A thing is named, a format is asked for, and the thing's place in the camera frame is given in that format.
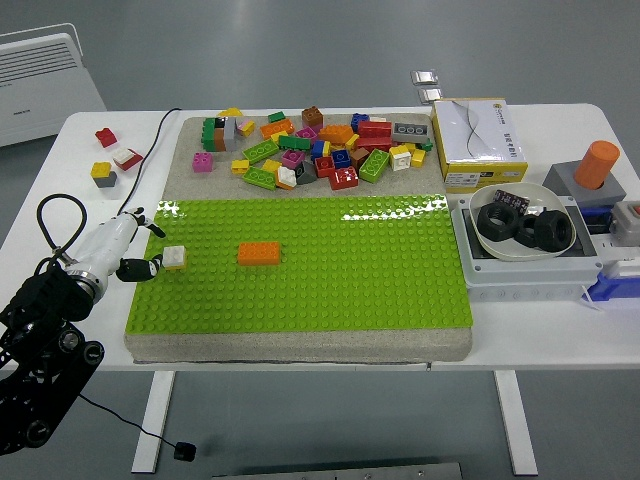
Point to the white and orange brick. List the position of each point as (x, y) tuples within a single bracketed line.
[(286, 178)]

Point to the orange cylinder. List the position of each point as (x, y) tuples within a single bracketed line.
[(596, 164)]

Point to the white table leg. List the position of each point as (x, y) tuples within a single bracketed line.
[(152, 425), (515, 425)]

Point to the black brick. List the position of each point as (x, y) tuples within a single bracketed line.
[(220, 123)]

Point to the grey block with hole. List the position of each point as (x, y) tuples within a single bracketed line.
[(562, 177)]

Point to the blue and yellow brick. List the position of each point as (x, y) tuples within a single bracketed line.
[(320, 149)]

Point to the green studded baseplate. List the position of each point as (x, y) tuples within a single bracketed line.
[(350, 275)]

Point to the grey brick with three holes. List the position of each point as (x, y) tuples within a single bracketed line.
[(410, 131)]

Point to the yellow slope brick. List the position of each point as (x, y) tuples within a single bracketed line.
[(230, 112)]

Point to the white bowl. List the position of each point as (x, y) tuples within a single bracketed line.
[(545, 197)]

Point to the white power strip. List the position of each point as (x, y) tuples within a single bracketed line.
[(617, 247)]

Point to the brown brick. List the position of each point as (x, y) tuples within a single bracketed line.
[(359, 158), (312, 117), (220, 140)]

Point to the yellow and white cardboard box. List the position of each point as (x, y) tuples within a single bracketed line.
[(475, 140)]

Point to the white and red brick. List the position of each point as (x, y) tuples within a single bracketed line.
[(127, 159)]

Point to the silver floor socket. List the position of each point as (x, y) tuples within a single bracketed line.
[(424, 76), (431, 94)]

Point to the dark maroon packet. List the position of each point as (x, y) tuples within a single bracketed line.
[(511, 201)]

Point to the orange slope brick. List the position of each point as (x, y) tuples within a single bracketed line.
[(335, 133)]

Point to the magenta brick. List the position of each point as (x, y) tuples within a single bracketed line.
[(293, 158), (306, 133), (202, 162)]

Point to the grey box with red button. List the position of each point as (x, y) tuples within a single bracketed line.
[(626, 217)]

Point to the white brick with yellow base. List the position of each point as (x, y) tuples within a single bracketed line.
[(400, 158), (174, 256)]

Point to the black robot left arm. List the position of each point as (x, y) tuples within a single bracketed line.
[(45, 300)]

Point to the dark blue block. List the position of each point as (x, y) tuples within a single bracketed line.
[(596, 220)]

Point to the yellow and grey brick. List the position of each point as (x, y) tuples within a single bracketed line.
[(104, 174)]

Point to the dark grey slope brick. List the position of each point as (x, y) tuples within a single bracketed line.
[(306, 173)]

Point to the orange two-by-four brick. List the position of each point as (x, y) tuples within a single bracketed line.
[(276, 129), (259, 254)]

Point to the long dark green brick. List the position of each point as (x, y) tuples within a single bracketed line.
[(295, 143)]

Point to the pink yellow white brick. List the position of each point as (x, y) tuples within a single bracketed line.
[(245, 127)]

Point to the small green brick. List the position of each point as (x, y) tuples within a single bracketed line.
[(426, 145)]

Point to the large black hex nut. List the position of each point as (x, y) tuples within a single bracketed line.
[(526, 231), (554, 231), (497, 222)]

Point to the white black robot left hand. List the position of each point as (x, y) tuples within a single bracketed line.
[(107, 240)]

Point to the white panel heater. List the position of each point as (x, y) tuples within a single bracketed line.
[(35, 90)]

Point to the grey junction box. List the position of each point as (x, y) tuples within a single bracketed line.
[(525, 280)]

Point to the small yellow brick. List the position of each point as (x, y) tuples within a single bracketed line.
[(409, 147)]

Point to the blue plastic part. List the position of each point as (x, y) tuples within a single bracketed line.
[(617, 285)]

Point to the lime green brick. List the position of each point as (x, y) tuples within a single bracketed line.
[(374, 165), (260, 150), (260, 178)]

